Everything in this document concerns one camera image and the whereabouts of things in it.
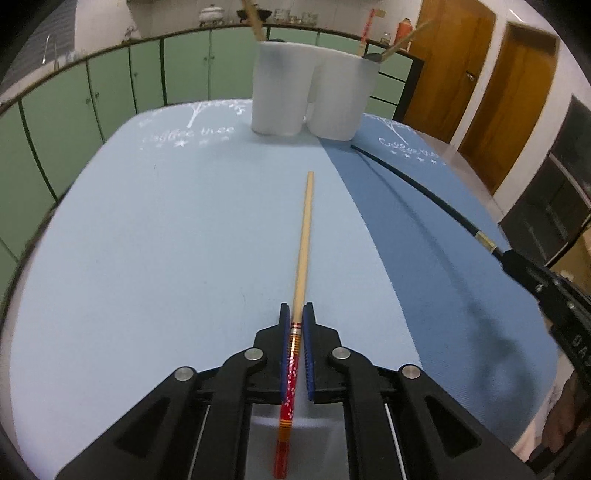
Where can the yellow wooden chopstick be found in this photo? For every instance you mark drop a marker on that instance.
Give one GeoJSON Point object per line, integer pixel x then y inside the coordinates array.
{"type": "Point", "coordinates": [406, 41]}

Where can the person's right hand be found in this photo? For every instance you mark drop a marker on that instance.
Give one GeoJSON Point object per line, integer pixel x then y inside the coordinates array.
{"type": "Point", "coordinates": [561, 410]}

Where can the light blue placemat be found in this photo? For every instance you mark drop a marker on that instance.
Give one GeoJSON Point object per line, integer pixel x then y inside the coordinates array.
{"type": "Point", "coordinates": [161, 230]}

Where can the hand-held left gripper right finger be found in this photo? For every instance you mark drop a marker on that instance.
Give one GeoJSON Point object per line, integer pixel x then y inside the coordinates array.
{"type": "Point", "coordinates": [309, 364]}

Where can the metal faucet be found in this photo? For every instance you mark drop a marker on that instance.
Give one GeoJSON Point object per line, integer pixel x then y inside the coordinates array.
{"type": "Point", "coordinates": [56, 57]}

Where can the black oven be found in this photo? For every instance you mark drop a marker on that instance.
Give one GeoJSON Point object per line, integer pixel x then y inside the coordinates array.
{"type": "Point", "coordinates": [549, 207]}

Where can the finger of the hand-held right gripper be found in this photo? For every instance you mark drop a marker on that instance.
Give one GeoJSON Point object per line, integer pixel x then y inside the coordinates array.
{"type": "Point", "coordinates": [531, 277]}

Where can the black chopstick with gold band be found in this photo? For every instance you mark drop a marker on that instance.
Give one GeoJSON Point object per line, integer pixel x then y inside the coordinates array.
{"type": "Point", "coordinates": [485, 240]}

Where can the thin red-patterned chopstick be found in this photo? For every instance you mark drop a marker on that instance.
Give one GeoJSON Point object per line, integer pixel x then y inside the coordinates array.
{"type": "Point", "coordinates": [367, 32]}

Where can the white plastic cup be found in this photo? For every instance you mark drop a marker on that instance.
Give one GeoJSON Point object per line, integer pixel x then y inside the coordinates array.
{"type": "Point", "coordinates": [341, 97]}
{"type": "Point", "coordinates": [281, 87]}

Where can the orange thermos flask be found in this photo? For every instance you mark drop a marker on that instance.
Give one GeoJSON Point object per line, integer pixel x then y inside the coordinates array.
{"type": "Point", "coordinates": [404, 27]}

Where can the dark blue placemat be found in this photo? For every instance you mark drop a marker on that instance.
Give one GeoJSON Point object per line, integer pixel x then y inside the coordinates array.
{"type": "Point", "coordinates": [438, 277]}

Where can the wooden door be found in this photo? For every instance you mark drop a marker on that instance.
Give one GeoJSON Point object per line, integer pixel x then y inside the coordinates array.
{"type": "Point", "coordinates": [448, 69]}
{"type": "Point", "coordinates": [508, 106]}

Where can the grey window blinds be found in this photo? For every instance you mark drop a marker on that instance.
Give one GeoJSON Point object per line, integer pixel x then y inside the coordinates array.
{"type": "Point", "coordinates": [51, 18]}

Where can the black wok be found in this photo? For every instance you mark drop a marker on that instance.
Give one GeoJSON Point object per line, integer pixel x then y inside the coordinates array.
{"type": "Point", "coordinates": [267, 16]}

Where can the white cooking pot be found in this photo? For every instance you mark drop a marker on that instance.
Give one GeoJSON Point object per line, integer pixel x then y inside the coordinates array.
{"type": "Point", "coordinates": [212, 14]}

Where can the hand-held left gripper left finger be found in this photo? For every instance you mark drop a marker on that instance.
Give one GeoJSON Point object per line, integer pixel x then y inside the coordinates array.
{"type": "Point", "coordinates": [285, 350]}

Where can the green base cabinets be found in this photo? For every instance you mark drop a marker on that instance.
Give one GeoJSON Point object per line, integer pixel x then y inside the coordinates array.
{"type": "Point", "coordinates": [69, 106]}

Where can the plain wooden chopstick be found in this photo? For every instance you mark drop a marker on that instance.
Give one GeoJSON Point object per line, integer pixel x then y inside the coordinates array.
{"type": "Point", "coordinates": [249, 16]}

